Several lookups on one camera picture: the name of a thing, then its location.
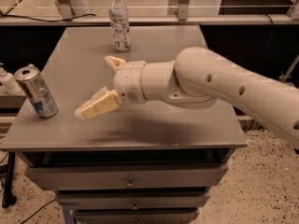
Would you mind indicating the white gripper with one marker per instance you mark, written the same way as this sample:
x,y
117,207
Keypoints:
x,y
128,81

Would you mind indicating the silver blue redbull can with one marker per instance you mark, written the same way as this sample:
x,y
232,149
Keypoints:
x,y
37,91

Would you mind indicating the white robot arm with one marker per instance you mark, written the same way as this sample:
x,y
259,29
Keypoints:
x,y
196,79

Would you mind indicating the clear plastic water bottle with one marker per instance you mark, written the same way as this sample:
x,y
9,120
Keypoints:
x,y
119,21

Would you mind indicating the grey drawer cabinet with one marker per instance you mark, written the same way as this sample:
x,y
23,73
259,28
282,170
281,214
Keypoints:
x,y
150,134

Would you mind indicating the white squeeze bottle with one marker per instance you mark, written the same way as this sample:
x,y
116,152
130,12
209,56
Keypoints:
x,y
9,82

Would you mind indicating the top grey drawer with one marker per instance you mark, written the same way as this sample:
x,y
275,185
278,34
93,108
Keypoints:
x,y
128,177

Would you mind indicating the grey drawer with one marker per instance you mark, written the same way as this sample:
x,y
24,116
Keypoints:
x,y
128,177
133,200
137,216

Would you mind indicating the middle grey drawer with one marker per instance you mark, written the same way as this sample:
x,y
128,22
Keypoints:
x,y
133,200

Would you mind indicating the bottom grey drawer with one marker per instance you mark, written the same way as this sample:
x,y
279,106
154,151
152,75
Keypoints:
x,y
137,216

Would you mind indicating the black floor stand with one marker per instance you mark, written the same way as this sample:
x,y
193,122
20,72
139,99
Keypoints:
x,y
8,197

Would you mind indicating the metal railing frame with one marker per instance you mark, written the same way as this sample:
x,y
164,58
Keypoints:
x,y
203,12

